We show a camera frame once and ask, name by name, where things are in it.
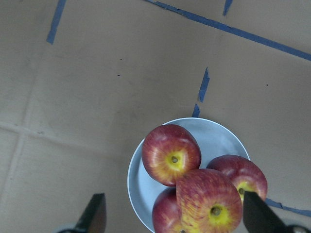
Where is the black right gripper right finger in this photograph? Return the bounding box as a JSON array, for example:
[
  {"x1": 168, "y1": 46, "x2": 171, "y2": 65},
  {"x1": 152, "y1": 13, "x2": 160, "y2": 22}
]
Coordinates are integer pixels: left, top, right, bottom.
[{"x1": 243, "y1": 191, "x2": 292, "y2": 233}]

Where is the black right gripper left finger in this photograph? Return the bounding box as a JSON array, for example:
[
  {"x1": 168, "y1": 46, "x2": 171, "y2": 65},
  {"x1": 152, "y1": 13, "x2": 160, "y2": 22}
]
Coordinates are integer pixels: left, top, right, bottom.
[{"x1": 74, "y1": 193, "x2": 106, "y2": 233}]

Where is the yellow-red apple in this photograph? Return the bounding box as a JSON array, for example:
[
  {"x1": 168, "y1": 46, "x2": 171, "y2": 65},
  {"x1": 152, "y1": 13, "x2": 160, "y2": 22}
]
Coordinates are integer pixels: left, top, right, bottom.
[{"x1": 176, "y1": 168, "x2": 242, "y2": 233}]

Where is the red apple on plate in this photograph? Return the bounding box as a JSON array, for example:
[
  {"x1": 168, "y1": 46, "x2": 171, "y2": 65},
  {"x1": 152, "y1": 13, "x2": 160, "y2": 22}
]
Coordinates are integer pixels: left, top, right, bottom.
[
  {"x1": 152, "y1": 187, "x2": 182, "y2": 233},
  {"x1": 141, "y1": 124, "x2": 202, "y2": 186},
  {"x1": 207, "y1": 154, "x2": 268, "y2": 200}
]

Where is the light blue plate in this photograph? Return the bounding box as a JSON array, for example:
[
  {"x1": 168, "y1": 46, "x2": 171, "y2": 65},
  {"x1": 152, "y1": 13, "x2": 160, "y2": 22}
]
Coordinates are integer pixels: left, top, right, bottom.
[{"x1": 127, "y1": 117, "x2": 249, "y2": 233}]

